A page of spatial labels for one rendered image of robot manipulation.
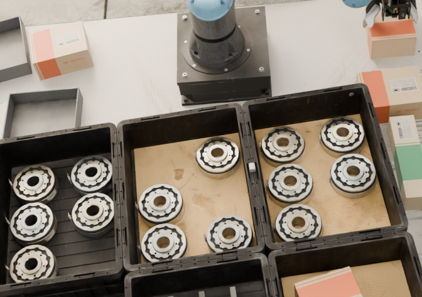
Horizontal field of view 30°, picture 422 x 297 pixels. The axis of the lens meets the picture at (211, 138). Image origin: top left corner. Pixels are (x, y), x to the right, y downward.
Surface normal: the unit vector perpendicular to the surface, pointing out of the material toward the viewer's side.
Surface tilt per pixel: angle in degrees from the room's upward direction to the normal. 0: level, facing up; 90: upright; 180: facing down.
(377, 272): 0
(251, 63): 3
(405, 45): 90
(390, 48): 90
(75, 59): 90
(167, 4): 0
